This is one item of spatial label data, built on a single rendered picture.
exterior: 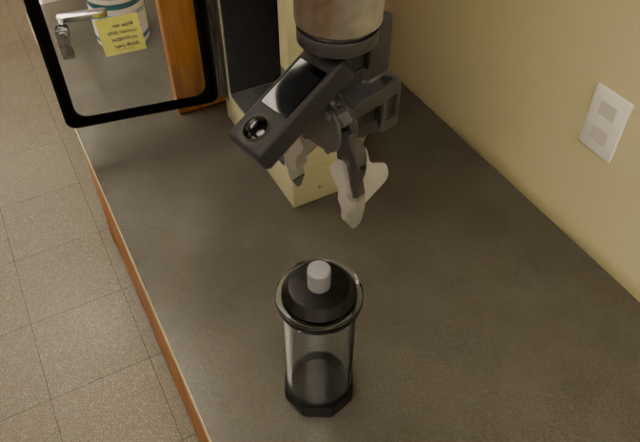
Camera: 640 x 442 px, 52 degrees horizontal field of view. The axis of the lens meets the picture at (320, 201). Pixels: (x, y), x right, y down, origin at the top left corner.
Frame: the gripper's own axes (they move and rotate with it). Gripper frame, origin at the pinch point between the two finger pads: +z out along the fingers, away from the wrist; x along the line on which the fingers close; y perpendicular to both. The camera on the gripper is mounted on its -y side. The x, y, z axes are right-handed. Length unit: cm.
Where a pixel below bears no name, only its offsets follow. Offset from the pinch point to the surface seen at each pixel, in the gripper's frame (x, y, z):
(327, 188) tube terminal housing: 28, 28, 36
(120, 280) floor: 116, 13, 132
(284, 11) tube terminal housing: 30.5, 21.5, -1.7
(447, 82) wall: 31, 66, 32
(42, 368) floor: 103, -23, 132
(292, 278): 2.9, -1.8, 13.9
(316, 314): -2.7, -3.1, 14.5
